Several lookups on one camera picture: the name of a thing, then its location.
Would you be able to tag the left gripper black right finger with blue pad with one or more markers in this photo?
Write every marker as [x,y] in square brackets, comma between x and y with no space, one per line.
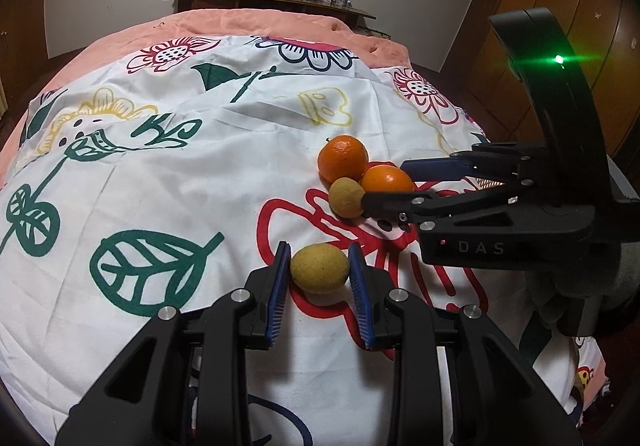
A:
[456,375]

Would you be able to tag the wooden wardrobe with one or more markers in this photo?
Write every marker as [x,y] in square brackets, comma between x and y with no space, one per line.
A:
[604,35]

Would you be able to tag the black tracker mount green light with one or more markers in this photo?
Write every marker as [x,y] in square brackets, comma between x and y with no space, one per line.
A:
[549,70]

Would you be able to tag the grey gloved hand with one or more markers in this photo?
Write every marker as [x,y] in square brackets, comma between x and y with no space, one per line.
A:
[578,301]

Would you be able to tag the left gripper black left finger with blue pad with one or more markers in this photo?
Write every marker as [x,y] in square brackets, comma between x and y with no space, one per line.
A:
[181,380]

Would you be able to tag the wooden desk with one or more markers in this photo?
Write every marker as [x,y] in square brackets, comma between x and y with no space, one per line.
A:
[350,16]

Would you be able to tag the pink quilt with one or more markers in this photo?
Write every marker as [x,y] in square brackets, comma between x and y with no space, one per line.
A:
[375,52]

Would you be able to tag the orange mandarin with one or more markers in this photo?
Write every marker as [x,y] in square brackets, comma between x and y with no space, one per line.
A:
[386,178]
[342,157]

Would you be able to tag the wooden door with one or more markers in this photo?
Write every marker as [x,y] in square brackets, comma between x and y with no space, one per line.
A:
[24,54]

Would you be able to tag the yellow-green lime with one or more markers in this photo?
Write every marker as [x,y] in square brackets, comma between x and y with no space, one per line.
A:
[319,268]
[345,197]

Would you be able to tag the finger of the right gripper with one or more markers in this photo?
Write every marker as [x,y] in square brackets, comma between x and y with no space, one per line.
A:
[441,169]
[426,211]

